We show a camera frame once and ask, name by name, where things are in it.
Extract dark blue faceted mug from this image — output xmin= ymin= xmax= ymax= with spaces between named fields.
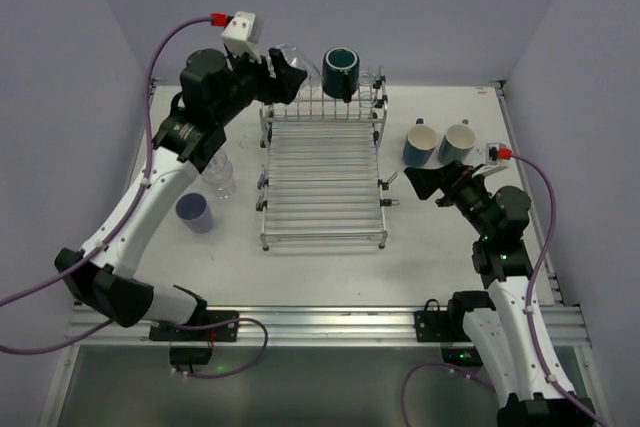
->
xmin=402 ymin=118 xmax=439 ymax=168

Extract grey faceted ceramic mug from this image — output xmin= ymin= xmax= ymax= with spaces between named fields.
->
xmin=438 ymin=119 xmax=476 ymax=165

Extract clear faceted glass front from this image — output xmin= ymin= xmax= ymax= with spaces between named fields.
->
xmin=201 ymin=149 xmax=236 ymax=199

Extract lilac plastic cup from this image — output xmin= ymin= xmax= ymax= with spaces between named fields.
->
xmin=175 ymin=192 xmax=214 ymax=234

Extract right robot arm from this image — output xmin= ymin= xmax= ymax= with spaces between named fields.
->
xmin=404 ymin=161 xmax=606 ymax=426

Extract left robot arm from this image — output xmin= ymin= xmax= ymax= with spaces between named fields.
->
xmin=54 ymin=48 xmax=307 ymax=328

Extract dark green ceramic mug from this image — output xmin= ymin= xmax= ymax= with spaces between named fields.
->
xmin=322 ymin=47 xmax=360 ymax=103

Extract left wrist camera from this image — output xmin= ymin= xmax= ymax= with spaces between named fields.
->
xmin=221 ymin=11 xmax=263 ymax=60

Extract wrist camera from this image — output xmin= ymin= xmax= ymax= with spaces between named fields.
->
xmin=221 ymin=11 xmax=263 ymax=60
xmin=474 ymin=142 xmax=512 ymax=177

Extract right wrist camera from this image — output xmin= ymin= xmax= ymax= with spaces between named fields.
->
xmin=474 ymin=142 xmax=512 ymax=177

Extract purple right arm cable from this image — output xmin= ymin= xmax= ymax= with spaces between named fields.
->
xmin=499 ymin=149 xmax=611 ymax=427

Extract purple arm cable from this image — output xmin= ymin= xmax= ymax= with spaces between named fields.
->
xmin=0 ymin=14 xmax=224 ymax=356
xmin=499 ymin=149 xmax=611 ymax=427

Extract silver wire dish rack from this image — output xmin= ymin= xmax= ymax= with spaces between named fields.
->
xmin=256 ymin=70 xmax=391 ymax=250

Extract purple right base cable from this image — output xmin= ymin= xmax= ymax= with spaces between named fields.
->
xmin=403 ymin=359 xmax=501 ymax=427

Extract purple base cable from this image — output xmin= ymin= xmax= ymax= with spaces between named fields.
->
xmin=169 ymin=316 xmax=270 ymax=379
xmin=403 ymin=359 xmax=501 ymax=427

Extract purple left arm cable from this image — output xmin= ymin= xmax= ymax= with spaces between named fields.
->
xmin=0 ymin=14 xmax=224 ymax=356

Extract aluminium frame rail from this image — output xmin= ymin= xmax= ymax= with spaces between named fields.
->
xmin=65 ymin=306 xmax=590 ymax=347

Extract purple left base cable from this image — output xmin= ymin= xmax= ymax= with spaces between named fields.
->
xmin=169 ymin=316 xmax=270 ymax=379

